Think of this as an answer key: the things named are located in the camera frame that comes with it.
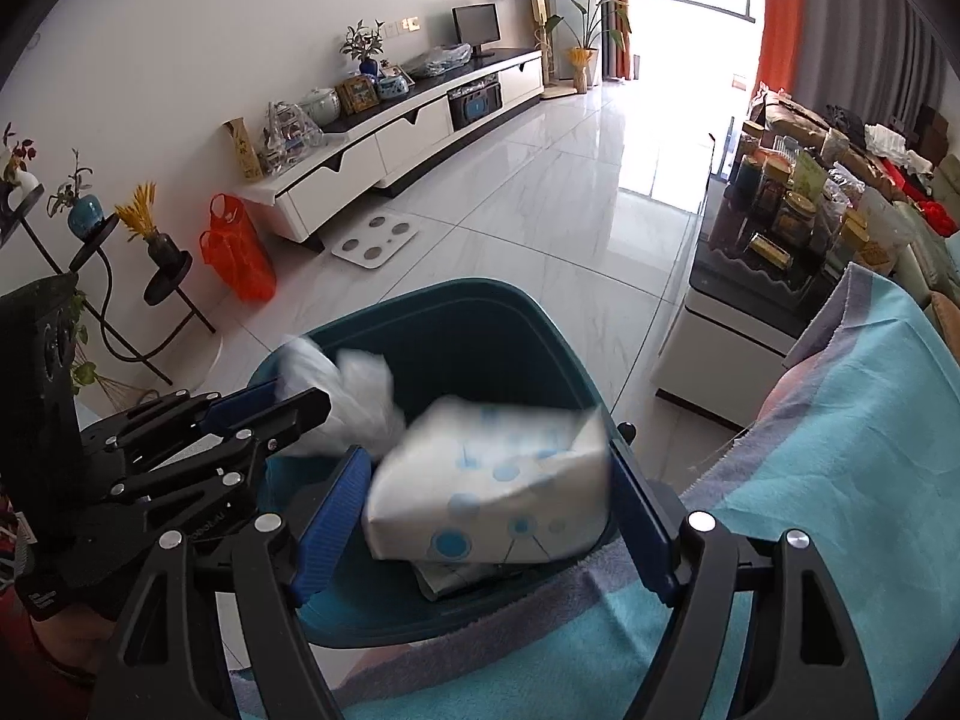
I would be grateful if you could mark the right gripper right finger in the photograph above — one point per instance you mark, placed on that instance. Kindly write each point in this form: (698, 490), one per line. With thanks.
(801, 657)

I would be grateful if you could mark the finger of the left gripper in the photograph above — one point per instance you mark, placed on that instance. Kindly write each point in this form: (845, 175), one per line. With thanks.
(236, 409)

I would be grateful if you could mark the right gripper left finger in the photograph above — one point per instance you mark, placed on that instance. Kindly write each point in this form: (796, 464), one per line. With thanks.
(167, 660)

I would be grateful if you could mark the white tissue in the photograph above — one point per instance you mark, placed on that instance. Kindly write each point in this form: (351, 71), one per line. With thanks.
(361, 389)

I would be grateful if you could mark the paper cup blue dots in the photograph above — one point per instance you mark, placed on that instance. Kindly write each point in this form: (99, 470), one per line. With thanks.
(491, 484)

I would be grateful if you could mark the clear green plastic wrapper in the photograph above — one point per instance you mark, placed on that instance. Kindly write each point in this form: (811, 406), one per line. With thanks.
(438, 579)

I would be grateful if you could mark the teal trash bin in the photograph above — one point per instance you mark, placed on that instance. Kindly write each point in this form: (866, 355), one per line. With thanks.
(482, 341)

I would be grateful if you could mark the left hand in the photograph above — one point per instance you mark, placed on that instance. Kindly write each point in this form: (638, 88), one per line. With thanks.
(56, 659)

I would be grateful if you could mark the orange plastic bag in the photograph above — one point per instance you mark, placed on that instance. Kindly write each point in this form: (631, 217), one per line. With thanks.
(231, 246)

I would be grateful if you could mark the black plant stand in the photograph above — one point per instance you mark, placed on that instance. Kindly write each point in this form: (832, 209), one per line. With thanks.
(172, 265)

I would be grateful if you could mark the white bathroom scale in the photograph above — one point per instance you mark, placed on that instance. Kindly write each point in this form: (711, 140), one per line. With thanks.
(376, 239)

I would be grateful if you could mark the white tv cabinet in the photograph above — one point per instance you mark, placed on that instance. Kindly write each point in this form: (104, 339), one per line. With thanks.
(391, 146)

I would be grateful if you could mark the green sectional sofa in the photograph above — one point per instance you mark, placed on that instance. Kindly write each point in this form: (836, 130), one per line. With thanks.
(926, 270)

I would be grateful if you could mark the small black monitor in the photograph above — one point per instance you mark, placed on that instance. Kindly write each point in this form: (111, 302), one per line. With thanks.
(478, 26)

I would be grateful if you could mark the cluttered coffee table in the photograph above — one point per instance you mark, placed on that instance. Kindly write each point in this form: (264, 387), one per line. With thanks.
(748, 297)

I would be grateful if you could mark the left striped curtain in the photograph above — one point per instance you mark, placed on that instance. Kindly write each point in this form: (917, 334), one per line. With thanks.
(616, 58)

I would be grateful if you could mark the white standing air conditioner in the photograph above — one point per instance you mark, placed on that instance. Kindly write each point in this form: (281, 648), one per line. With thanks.
(559, 0)

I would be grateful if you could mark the tall potted plant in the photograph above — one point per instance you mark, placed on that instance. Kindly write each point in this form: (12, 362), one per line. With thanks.
(584, 57)

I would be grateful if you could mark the grey curtain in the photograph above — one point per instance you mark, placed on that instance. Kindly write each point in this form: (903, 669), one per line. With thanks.
(876, 58)

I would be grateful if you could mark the orange curtain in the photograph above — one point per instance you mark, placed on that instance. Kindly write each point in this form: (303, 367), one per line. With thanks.
(780, 44)

